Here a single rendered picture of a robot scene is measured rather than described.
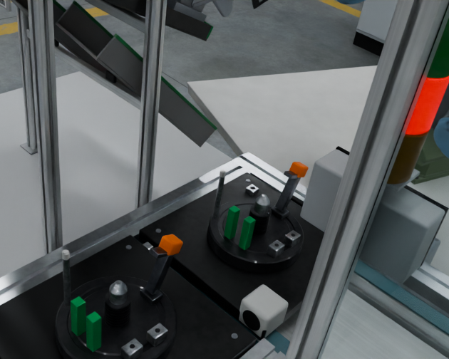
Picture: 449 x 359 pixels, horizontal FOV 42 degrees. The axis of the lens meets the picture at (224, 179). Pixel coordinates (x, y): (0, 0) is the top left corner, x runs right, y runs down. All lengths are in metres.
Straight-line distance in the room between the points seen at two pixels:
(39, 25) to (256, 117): 0.79
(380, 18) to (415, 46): 3.74
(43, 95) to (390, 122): 0.42
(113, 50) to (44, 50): 0.14
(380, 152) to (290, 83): 1.11
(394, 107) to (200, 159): 0.78
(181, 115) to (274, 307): 0.36
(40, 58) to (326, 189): 0.35
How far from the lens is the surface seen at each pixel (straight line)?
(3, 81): 3.31
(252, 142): 1.28
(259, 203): 0.80
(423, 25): 0.43
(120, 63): 0.83
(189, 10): 0.87
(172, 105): 0.91
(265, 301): 0.74
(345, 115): 1.48
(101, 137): 1.24
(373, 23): 4.21
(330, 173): 0.54
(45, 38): 0.70
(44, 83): 0.71
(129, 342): 0.67
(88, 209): 1.05
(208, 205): 0.90
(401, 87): 0.44
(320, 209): 0.57
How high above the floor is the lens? 1.53
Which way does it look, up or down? 36 degrees down
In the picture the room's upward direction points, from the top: 9 degrees clockwise
